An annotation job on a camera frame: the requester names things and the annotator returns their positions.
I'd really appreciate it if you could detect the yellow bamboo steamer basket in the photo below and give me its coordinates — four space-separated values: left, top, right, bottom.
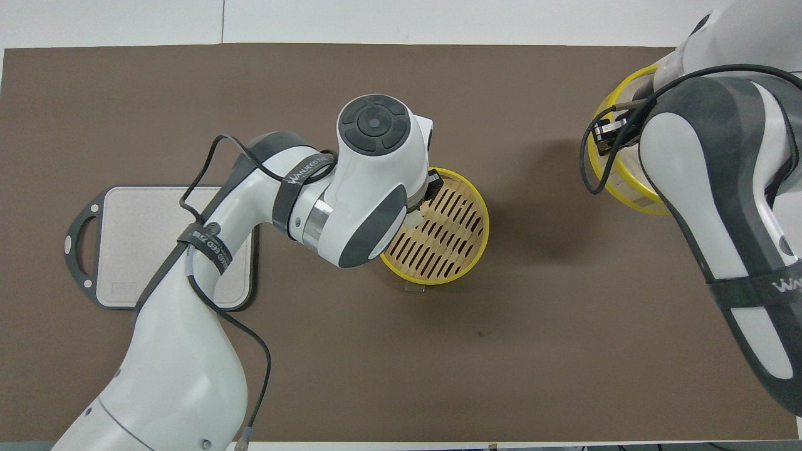
379 167 491 286

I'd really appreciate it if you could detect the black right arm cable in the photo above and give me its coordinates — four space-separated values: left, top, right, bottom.
580 63 802 196

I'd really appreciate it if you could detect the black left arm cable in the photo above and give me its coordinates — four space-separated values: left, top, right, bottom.
180 134 339 440

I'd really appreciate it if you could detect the white cutting board grey rim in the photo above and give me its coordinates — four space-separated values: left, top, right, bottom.
64 185 258 312

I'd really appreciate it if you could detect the brown table mat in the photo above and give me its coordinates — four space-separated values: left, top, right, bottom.
0 43 799 444

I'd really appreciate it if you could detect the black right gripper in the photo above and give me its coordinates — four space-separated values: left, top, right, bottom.
593 103 647 157

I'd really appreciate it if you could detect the clear steamer lid yellow rim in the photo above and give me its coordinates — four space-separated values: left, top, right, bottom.
586 63 676 217

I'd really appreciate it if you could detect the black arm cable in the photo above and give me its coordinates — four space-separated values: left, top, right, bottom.
580 63 802 196
180 134 339 440

